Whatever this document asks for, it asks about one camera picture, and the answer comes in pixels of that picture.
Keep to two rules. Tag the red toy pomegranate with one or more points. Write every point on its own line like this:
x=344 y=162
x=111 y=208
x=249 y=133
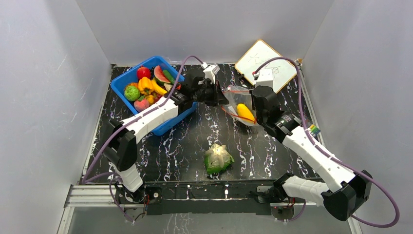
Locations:
x=143 y=72

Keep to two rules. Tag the blue plastic bin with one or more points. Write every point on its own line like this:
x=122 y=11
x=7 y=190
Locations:
x=119 y=83

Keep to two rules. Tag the clear zip top bag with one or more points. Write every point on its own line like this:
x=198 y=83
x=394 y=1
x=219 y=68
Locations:
x=235 y=95

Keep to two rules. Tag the green toy custard apple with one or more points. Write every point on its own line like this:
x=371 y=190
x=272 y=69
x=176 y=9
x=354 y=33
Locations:
x=132 y=93

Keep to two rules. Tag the green toy lettuce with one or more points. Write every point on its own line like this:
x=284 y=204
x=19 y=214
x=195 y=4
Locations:
x=217 y=159

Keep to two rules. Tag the pack of coloured markers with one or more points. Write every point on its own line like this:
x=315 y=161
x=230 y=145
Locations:
x=314 y=130

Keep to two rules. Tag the green toy cucumber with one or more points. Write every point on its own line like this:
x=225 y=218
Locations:
x=169 y=76

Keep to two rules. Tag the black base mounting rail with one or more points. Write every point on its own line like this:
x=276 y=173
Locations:
x=197 y=197

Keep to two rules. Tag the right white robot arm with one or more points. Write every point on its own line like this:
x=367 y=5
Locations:
x=341 y=192

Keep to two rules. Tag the white dry-erase board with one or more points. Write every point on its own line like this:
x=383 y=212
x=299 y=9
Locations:
x=259 y=53

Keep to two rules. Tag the toy peach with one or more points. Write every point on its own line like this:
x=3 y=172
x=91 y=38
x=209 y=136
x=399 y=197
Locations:
x=141 y=105

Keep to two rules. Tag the toy watermelon slice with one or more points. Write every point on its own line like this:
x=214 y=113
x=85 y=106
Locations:
x=159 y=76

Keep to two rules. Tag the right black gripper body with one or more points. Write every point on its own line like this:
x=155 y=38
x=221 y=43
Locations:
x=258 y=114

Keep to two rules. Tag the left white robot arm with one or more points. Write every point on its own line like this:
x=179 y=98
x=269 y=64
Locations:
x=121 y=147

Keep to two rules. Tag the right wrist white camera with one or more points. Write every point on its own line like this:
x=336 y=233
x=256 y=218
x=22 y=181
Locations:
x=264 y=77

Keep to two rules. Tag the wrist white camera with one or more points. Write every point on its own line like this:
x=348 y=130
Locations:
x=210 y=71
x=264 y=77

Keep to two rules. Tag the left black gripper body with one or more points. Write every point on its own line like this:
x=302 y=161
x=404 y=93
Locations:
x=207 y=94

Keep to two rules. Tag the yellow toy mango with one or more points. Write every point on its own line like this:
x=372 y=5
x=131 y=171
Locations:
x=244 y=113

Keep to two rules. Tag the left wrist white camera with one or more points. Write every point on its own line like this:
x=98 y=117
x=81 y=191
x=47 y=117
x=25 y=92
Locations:
x=210 y=71

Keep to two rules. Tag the yellow toy bell pepper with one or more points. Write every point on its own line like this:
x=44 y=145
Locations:
x=145 y=86

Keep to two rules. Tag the toy banana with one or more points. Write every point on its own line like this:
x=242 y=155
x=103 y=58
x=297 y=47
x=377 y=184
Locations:
x=158 y=89

